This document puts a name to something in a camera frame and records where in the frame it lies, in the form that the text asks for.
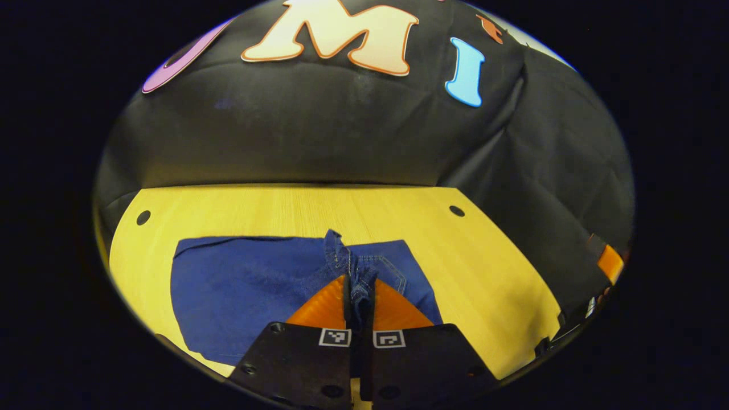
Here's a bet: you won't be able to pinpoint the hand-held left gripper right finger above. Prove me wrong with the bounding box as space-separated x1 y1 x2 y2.
361 278 501 410

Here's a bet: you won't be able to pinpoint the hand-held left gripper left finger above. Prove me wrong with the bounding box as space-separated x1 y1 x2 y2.
230 274 354 410

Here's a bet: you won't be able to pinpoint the blue jeans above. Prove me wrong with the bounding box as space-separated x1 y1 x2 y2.
171 229 444 366

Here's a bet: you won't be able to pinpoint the black backdrop cloth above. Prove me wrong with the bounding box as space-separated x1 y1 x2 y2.
94 0 636 319

